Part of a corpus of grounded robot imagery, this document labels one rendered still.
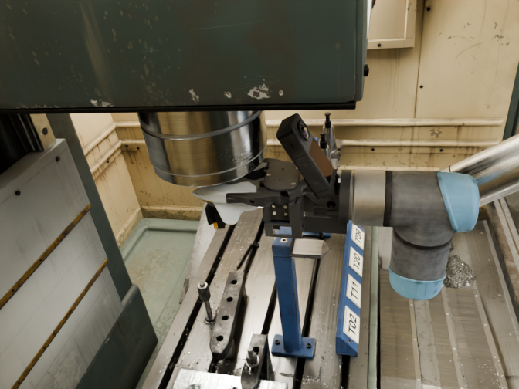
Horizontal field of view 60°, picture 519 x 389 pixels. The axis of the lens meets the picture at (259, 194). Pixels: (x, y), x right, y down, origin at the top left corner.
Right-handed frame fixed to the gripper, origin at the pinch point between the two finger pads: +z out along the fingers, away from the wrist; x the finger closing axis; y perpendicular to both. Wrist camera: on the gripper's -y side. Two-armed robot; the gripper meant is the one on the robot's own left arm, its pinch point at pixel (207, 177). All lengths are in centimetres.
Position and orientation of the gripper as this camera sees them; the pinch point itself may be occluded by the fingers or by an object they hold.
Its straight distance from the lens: 64.0
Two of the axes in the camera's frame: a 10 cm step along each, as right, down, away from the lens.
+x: 2.2, -5.6, 8.0
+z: -9.7, -0.5, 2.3
